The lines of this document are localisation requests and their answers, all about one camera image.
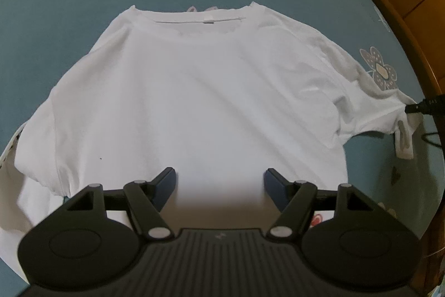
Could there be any white printed t-shirt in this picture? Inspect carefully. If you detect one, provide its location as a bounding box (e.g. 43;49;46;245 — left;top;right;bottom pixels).
0;1;423;235

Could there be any black cable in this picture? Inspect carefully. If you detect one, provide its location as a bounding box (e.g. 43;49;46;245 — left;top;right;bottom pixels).
421;131;445;148

